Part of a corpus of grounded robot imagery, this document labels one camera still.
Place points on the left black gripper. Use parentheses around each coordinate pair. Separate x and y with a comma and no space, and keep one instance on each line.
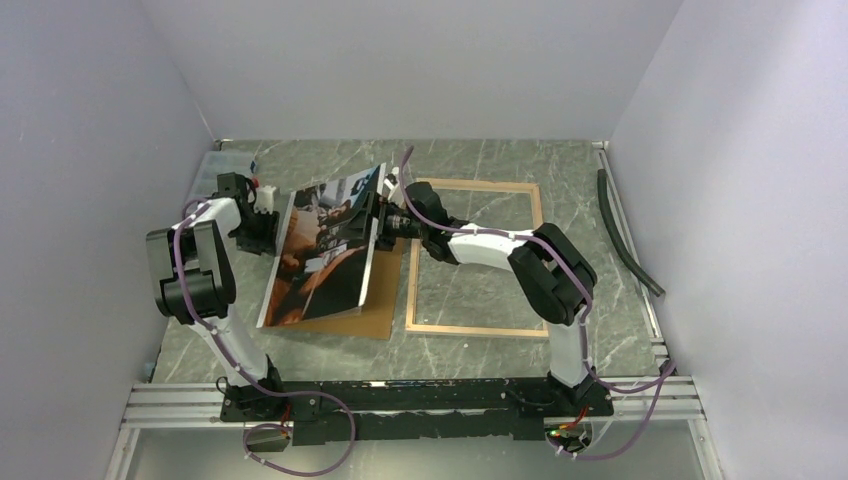
(267,242)

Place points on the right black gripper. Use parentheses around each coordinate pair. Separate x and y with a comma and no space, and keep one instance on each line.
(384,241)

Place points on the printed photo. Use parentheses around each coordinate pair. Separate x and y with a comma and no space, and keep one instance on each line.
(326,220)

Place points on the brown backing board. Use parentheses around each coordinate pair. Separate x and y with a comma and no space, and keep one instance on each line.
(354,295)

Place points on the wooden picture frame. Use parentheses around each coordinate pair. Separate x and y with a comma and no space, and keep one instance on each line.
(530,189)

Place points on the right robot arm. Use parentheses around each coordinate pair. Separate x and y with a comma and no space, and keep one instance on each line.
(556,279)

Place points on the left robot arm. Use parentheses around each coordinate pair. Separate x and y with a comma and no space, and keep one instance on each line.
(193,280)

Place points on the clear plastic organizer box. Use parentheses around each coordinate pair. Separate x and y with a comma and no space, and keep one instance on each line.
(216,163)

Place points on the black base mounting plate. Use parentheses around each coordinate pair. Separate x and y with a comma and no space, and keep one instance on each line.
(325,411)

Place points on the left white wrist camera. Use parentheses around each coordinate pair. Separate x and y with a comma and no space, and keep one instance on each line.
(266,197)

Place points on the aluminium rail frame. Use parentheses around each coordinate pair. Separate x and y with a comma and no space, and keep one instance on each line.
(198,406)

